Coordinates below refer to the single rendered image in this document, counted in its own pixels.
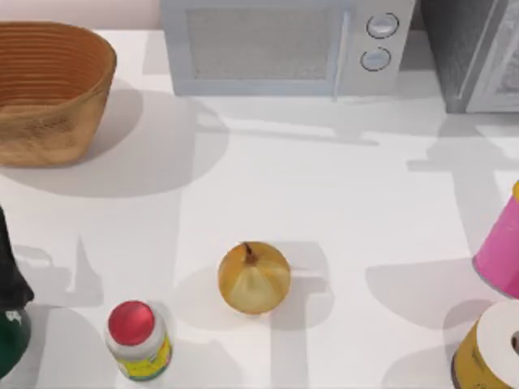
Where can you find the pink cup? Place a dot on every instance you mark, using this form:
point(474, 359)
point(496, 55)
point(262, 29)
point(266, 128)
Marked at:
point(500, 247)

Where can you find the grey cabinet door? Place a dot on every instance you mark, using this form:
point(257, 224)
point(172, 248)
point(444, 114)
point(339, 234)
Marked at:
point(492, 69)

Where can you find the microwave knob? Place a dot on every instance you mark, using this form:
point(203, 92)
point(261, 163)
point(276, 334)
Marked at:
point(376, 59)
point(382, 24)

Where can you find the white bottle with red cap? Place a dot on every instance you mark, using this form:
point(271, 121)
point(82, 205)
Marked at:
point(138, 340)

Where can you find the pale microwave oven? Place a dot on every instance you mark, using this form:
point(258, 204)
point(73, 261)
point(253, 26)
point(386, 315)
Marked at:
point(259, 44)

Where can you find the yellow paper roll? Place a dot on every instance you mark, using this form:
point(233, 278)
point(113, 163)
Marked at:
point(488, 348)

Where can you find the green bottle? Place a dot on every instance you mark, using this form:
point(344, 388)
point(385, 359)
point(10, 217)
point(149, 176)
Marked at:
point(12, 336)

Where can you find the yellow onion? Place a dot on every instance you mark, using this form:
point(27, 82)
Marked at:
point(254, 279)

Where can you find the brown woven basket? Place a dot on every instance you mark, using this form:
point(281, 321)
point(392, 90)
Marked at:
point(48, 101)

